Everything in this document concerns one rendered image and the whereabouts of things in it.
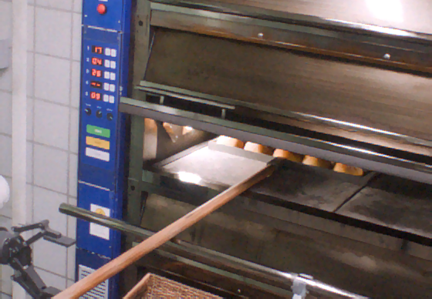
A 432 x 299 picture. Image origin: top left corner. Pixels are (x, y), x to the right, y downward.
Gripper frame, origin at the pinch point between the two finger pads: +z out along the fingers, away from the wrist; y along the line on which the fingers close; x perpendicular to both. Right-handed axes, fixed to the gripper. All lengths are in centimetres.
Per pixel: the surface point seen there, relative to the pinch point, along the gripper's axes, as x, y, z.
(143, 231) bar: -30.7, 1.0, 0.2
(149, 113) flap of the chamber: -53, -23, -14
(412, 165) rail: -53, -26, 61
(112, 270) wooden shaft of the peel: -3.8, -1.6, 9.5
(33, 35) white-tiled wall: -69, -35, -70
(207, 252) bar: -30.3, 0.9, 19.5
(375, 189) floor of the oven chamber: -100, -1, 40
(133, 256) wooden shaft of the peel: -12.4, -1.7, 9.5
